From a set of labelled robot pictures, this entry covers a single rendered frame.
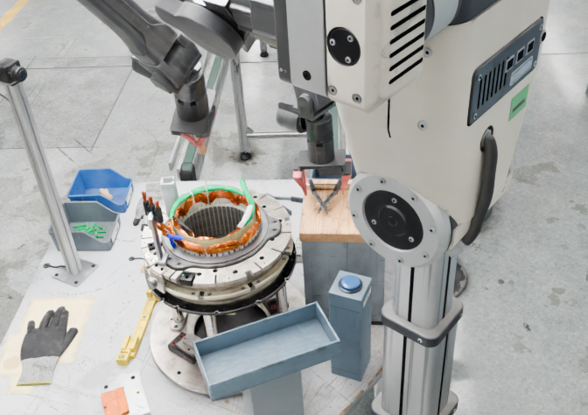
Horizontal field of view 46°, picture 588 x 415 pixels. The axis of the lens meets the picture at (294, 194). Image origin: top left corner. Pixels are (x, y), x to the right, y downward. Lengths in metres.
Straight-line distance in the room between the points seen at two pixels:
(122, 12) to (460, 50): 0.51
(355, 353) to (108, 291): 0.69
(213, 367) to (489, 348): 1.58
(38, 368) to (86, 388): 0.13
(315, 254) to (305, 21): 0.98
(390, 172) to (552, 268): 2.23
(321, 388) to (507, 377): 1.19
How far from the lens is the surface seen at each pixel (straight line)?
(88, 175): 2.23
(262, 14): 0.67
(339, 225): 1.53
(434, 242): 0.94
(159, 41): 1.10
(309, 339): 1.35
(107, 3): 1.05
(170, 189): 1.51
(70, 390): 1.70
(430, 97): 0.79
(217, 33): 0.73
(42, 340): 1.80
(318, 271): 1.59
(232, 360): 1.33
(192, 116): 1.25
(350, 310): 1.44
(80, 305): 1.87
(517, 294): 2.95
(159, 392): 1.63
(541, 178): 3.59
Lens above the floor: 2.04
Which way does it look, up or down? 37 degrees down
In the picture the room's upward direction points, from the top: 4 degrees counter-clockwise
